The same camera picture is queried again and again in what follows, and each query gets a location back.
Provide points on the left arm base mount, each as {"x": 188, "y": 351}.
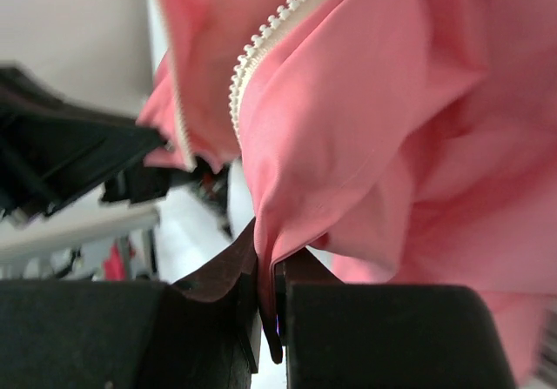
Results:
{"x": 140, "y": 184}

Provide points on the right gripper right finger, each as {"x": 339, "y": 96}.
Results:
{"x": 384, "y": 336}

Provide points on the front aluminium table rail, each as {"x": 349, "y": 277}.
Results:
{"x": 112, "y": 243}

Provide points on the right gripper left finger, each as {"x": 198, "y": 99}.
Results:
{"x": 202, "y": 331}

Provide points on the pink hooded zip jacket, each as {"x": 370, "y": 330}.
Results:
{"x": 415, "y": 140}

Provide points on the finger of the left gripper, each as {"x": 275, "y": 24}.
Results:
{"x": 54, "y": 151}

